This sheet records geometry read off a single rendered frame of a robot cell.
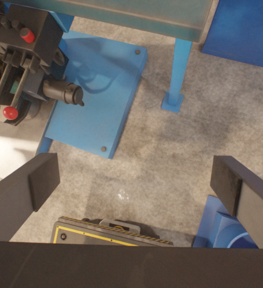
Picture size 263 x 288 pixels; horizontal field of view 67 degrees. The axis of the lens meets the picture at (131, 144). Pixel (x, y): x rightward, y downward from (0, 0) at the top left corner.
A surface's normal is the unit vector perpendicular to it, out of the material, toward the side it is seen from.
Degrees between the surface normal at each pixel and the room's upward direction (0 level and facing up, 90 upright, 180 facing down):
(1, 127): 0
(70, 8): 90
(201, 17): 0
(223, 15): 90
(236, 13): 90
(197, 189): 0
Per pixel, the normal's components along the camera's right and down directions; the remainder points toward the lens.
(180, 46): -0.32, 0.94
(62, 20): 0.93, 0.31
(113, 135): -0.14, -0.13
